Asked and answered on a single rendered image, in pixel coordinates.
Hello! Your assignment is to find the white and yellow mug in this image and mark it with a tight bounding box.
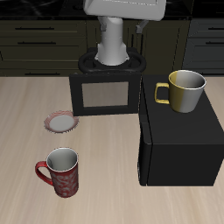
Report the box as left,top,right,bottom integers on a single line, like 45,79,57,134
154,69,207,114

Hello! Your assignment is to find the black kitchen countertop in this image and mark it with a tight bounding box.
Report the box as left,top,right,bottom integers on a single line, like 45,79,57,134
0,0,224,21

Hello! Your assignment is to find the red patterned mug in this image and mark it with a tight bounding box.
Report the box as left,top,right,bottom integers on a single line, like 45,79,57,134
34,146,80,199

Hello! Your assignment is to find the black microwave oven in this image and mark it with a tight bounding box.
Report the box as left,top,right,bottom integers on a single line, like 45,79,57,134
136,73,224,187

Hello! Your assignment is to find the small red fluted dish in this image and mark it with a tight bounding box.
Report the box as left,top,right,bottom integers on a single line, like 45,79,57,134
43,109,81,135

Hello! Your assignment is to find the flat black base plate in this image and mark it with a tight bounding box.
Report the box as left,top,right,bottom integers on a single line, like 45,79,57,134
77,47,146,74

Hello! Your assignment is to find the grey kitchen cupboard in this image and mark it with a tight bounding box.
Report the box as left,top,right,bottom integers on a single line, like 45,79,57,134
181,17,224,76

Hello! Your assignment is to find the black microwave door with window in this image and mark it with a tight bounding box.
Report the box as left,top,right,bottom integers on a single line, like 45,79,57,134
68,72,143,117

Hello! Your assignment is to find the dark kitchen cupboard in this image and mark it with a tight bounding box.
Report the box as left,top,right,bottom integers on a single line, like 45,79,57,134
0,17,191,77

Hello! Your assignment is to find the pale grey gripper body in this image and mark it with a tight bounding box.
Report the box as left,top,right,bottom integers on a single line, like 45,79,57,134
83,0,167,22

